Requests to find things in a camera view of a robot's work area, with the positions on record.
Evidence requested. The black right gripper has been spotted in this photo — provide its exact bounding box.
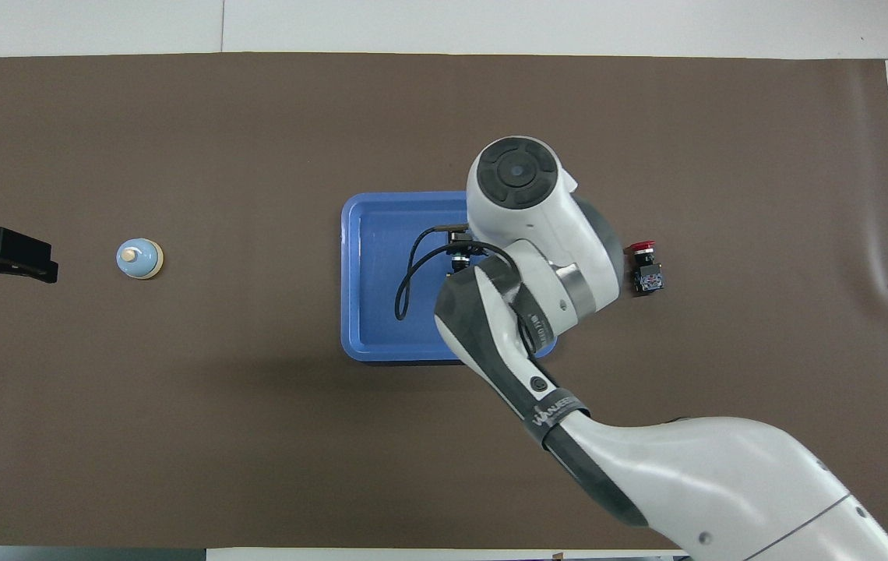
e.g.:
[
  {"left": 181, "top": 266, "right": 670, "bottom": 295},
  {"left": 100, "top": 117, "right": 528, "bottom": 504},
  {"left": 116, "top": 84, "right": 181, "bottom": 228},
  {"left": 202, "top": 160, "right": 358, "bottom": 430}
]
[{"left": 446, "top": 226, "right": 492, "bottom": 256}]

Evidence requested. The light blue call bell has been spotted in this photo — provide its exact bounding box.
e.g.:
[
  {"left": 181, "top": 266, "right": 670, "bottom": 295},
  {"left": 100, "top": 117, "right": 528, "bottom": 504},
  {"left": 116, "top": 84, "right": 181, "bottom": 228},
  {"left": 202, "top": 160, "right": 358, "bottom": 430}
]
[{"left": 116, "top": 238, "right": 165, "bottom": 281}]

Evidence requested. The red push button switch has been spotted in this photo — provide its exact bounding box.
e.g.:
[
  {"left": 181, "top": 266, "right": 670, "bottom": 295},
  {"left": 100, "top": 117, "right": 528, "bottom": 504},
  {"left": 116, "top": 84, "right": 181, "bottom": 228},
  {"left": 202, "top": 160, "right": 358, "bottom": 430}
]
[{"left": 626, "top": 241, "right": 665, "bottom": 296}]

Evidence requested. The blue plastic tray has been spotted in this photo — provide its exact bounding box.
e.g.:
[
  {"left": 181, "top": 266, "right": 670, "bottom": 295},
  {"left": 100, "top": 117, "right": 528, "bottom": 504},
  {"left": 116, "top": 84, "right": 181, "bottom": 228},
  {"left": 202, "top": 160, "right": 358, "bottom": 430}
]
[{"left": 340, "top": 190, "right": 559, "bottom": 364}]

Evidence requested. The brown table mat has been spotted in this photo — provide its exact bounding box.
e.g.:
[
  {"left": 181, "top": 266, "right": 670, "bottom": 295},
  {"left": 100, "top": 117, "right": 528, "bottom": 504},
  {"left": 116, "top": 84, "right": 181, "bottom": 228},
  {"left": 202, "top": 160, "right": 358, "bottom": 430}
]
[{"left": 0, "top": 52, "right": 888, "bottom": 550}]

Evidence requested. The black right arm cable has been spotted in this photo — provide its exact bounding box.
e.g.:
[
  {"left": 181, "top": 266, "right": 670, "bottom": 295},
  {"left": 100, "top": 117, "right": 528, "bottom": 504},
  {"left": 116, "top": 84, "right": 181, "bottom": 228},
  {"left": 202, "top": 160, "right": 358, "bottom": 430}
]
[{"left": 394, "top": 224, "right": 523, "bottom": 322}]

